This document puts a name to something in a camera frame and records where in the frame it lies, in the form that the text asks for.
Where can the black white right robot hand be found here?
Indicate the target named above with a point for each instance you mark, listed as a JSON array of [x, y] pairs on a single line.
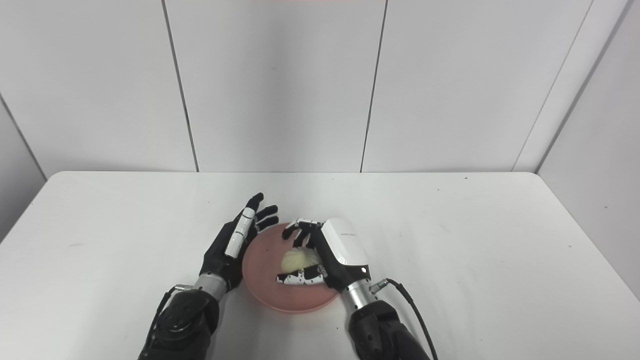
[[342, 250]]

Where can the cream steamed bun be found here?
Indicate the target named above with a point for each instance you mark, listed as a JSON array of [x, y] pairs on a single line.
[[297, 260]]

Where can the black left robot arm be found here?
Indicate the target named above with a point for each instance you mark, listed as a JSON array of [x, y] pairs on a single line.
[[185, 320]]

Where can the pink round plate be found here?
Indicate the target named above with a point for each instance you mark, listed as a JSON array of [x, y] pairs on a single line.
[[265, 270]]

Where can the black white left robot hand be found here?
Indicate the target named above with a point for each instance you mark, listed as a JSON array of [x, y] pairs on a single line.
[[225, 255]]

